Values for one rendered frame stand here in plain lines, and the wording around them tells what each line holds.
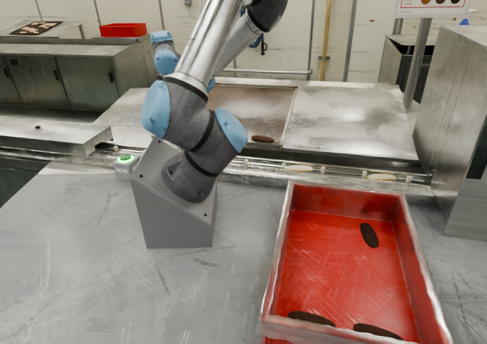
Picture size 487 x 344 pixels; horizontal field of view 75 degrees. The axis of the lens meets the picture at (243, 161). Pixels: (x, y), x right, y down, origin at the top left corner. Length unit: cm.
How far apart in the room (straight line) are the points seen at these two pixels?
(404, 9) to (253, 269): 144
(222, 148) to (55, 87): 383
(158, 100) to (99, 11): 523
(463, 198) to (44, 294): 106
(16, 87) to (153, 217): 422
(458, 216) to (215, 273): 65
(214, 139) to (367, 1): 381
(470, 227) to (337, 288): 42
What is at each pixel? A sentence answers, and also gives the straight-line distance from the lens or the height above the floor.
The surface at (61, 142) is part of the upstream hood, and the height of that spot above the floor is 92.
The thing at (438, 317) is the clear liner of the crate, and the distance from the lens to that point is 72.
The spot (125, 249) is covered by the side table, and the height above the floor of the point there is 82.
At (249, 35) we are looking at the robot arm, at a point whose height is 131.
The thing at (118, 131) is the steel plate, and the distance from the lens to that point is 171.
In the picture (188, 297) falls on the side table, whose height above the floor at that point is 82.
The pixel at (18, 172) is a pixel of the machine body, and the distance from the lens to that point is 175.
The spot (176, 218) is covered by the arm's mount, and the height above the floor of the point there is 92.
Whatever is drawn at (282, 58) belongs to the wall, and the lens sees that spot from 485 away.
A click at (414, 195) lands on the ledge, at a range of 113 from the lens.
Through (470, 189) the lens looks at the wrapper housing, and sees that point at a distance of 99.
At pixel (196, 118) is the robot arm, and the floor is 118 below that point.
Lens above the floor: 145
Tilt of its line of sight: 29 degrees down
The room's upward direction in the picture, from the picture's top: 2 degrees counter-clockwise
